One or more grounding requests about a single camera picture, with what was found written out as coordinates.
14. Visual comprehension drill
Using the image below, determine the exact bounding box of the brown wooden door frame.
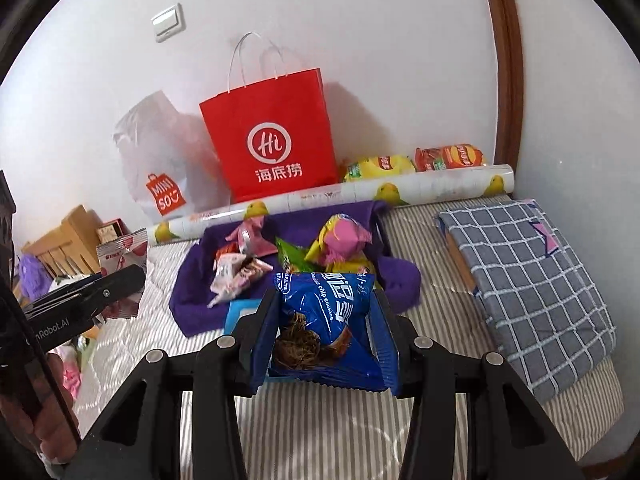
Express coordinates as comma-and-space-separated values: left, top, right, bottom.
487, 0, 525, 170

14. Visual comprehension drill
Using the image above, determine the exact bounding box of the pink yellow snack packet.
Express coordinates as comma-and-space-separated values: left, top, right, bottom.
305, 214, 372, 266

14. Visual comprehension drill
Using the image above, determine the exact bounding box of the orange chips bag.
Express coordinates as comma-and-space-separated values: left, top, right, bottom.
414, 143, 486, 171

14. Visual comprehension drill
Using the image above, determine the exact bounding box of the lemon print paper roll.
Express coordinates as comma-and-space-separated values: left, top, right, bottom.
146, 165, 515, 246

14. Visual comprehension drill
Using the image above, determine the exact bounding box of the pink peach snack packet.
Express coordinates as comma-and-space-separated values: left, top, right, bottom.
210, 252, 247, 294

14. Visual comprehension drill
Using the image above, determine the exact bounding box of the green snack packet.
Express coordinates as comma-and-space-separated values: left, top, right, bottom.
274, 237, 323, 273

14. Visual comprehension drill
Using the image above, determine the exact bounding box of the blue cookie snack packet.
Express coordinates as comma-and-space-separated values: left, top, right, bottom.
270, 272, 386, 392

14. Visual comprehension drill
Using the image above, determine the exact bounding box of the grey checked fabric pouch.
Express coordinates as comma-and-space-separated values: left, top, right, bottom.
437, 200, 616, 403

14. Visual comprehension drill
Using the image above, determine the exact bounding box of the yellow chips bag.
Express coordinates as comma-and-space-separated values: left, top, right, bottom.
344, 155, 416, 182

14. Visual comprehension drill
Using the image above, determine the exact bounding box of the white pink snack packet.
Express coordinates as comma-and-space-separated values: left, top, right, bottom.
206, 257, 273, 309

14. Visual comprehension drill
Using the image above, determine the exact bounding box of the white Miniso plastic bag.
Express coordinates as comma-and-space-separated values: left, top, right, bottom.
113, 91, 230, 223

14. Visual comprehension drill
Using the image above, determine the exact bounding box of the person's left hand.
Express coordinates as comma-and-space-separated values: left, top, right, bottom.
1, 380, 78, 479

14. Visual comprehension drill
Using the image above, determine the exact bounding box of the purple cloth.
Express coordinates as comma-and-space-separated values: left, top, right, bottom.
169, 200, 421, 337

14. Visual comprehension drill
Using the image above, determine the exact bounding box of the red Haidilao paper bag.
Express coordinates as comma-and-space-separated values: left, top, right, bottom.
198, 30, 342, 205

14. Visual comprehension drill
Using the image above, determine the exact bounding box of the brown picture frame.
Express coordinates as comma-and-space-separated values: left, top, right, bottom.
96, 219, 129, 244

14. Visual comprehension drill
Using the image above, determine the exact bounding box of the blue tissue pack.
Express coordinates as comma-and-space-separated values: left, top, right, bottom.
224, 299, 260, 335

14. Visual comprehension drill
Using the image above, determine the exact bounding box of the white wall switch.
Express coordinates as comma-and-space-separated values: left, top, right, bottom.
151, 2, 186, 44

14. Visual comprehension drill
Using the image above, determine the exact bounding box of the dark pink Haidilao snack packet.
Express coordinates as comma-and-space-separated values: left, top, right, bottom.
226, 216, 278, 258

